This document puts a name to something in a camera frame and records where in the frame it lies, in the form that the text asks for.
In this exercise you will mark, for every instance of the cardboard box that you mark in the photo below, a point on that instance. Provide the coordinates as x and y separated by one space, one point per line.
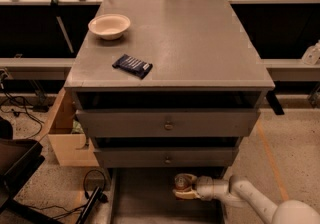
71 148

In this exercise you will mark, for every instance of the grey middle drawer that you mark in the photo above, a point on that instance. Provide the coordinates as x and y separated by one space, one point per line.
166 157

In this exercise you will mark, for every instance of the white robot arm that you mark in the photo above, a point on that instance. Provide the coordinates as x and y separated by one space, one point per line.
239 190

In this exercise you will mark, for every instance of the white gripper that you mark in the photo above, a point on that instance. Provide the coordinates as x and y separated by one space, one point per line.
204 186

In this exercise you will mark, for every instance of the grey open bottom drawer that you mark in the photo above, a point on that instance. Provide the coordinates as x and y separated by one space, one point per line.
145 196

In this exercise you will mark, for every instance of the black power strip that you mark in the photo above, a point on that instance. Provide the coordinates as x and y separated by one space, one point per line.
95 196

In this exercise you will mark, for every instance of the grey drawer cabinet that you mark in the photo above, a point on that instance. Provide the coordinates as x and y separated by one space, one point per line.
202 60

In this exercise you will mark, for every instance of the white bowl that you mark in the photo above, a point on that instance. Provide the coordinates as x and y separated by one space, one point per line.
109 26

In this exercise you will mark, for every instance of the dark blue snack bar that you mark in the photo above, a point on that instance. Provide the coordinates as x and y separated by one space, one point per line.
133 66

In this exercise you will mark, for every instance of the black office chair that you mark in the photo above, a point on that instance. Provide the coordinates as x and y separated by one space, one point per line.
19 159

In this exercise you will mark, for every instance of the red coke can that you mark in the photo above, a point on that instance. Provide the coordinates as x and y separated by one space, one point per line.
179 184

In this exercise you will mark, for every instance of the grey top drawer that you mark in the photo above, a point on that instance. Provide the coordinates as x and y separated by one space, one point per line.
211 123

